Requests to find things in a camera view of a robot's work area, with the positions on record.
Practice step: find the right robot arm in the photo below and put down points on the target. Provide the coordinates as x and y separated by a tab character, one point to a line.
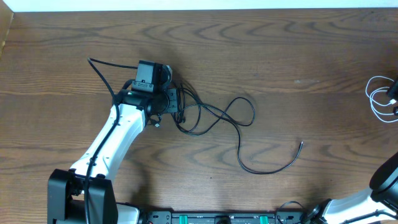
374	204

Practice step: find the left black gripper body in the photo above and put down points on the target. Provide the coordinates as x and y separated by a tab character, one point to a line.
172	100

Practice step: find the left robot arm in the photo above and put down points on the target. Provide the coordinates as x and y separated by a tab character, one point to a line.
84	193

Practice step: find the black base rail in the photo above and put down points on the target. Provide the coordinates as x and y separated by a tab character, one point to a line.
217	217

